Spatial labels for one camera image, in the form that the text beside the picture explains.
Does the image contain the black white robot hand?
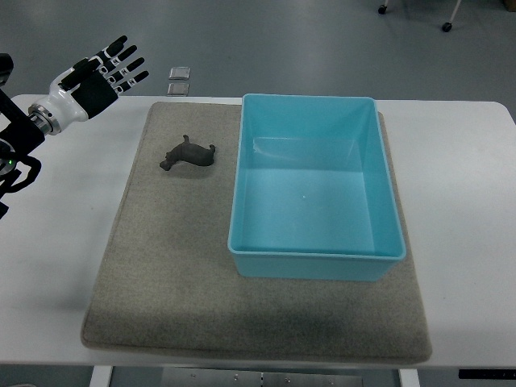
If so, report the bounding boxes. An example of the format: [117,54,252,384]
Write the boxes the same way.
[28,35,149,135]

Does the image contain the brown toy hippo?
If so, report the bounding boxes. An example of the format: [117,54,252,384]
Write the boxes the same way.
[159,135,216,171]

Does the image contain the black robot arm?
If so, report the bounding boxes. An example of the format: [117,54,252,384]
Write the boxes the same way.
[1,91,44,197]

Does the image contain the blue plastic box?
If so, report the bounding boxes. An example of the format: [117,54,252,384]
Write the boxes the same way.
[227,94,406,281]

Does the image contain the lower floor outlet plate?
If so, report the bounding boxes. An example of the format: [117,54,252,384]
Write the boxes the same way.
[167,82,189,97]

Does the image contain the floor outlet plate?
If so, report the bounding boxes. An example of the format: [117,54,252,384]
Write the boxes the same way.
[167,82,189,97]
[169,66,191,80]

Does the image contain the upper floor outlet plate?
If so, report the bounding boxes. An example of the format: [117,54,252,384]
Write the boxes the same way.
[169,66,191,80]

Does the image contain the grey felt mat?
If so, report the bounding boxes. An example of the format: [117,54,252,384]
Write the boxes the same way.
[81,102,432,364]

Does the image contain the left cart caster wheel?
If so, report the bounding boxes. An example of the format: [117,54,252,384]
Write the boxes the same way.
[377,0,390,15]

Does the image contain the cart caster wheel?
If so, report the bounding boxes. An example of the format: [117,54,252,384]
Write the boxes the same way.
[377,0,390,15]
[441,0,462,33]

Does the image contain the right cart caster wheel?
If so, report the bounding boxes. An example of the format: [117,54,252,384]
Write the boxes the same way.
[441,0,462,33]

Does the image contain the black table control panel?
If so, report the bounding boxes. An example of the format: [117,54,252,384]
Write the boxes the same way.
[458,368,516,381]

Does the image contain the metal table frame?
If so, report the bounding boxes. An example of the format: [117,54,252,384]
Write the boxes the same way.
[89,366,421,386]

